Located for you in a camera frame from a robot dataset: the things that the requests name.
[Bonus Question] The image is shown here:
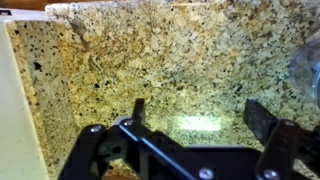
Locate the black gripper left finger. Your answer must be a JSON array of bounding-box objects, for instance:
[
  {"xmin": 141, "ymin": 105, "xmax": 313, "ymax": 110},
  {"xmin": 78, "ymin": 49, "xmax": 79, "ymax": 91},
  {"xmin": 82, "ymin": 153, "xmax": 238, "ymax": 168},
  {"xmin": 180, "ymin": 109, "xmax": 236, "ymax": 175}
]
[{"xmin": 58, "ymin": 98, "xmax": 214, "ymax": 180}]

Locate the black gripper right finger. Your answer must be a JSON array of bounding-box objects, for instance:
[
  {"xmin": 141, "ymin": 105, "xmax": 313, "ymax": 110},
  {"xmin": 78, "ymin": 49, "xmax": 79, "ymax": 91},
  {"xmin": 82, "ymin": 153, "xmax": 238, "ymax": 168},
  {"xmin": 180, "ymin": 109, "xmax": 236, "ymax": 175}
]
[{"xmin": 243, "ymin": 98, "xmax": 320, "ymax": 180}]

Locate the clear food processor chamber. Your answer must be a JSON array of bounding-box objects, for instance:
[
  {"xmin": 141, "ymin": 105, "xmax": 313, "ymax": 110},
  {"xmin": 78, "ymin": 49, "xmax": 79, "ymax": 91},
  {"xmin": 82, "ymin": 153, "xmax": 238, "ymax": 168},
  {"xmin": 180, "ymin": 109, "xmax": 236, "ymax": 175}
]
[{"xmin": 288, "ymin": 37, "xmax": 320, "ymax": 112}]

